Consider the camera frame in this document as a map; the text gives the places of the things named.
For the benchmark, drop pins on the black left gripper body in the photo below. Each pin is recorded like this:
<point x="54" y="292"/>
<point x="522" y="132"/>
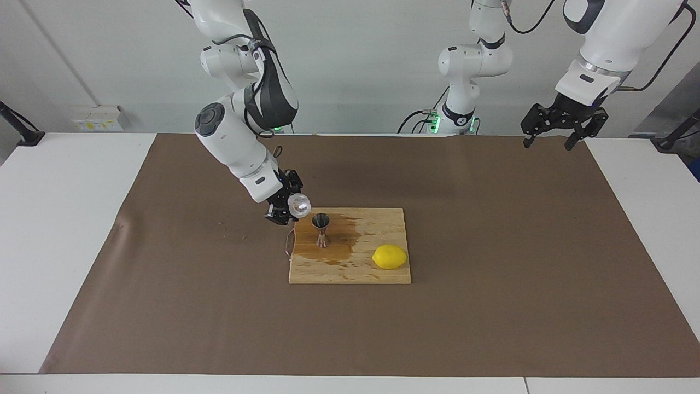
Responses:
<point x="574" y="114"/>

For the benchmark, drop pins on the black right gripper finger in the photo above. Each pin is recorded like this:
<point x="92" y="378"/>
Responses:
<point x="292" y="179"/>
<point x="278" y="216"/>

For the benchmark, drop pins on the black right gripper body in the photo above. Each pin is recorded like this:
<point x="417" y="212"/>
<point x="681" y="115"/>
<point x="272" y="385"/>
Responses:
<point x="279" y="196"/>

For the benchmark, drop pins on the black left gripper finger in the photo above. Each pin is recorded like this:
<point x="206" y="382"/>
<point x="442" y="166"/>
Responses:
<point x="593" y="125"/>
<point x="536" y="120"/>

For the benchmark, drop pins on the clear faceted glass cup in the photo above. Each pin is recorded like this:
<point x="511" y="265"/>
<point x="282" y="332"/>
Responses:
<point x="299" y="205"/>

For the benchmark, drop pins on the steel double jigger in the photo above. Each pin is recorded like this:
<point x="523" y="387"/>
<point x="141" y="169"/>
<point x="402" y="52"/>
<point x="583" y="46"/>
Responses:
<point x="320" y="220"/>

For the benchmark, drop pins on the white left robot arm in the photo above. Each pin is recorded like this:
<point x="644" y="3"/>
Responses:
<point x="618" y="33"/>

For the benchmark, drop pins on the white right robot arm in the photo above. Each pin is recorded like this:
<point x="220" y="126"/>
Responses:
<point x="229" y="137"/>

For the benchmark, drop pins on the wooden cutting board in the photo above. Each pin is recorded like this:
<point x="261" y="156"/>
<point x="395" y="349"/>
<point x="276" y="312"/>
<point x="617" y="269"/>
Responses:
<point x="350" y="271"/>

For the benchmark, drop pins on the blue object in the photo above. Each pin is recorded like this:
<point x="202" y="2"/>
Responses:
<point x="696" y="171"/>

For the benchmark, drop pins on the yellow lemon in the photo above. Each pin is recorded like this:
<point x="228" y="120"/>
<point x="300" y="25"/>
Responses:
<point x="389" y="257"/>

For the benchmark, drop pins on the brown paper table mat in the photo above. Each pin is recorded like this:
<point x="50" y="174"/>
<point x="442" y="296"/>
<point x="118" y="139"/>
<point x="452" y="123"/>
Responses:
<point x="219" y="328"/>

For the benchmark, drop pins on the black camera stand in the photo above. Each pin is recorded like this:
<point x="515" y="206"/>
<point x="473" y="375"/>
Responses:
<point x="30" y="137"/>
<point x="670" y="143"/>

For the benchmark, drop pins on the white wall socket box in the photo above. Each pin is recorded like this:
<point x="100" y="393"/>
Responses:
<point x="98" y="117"/>

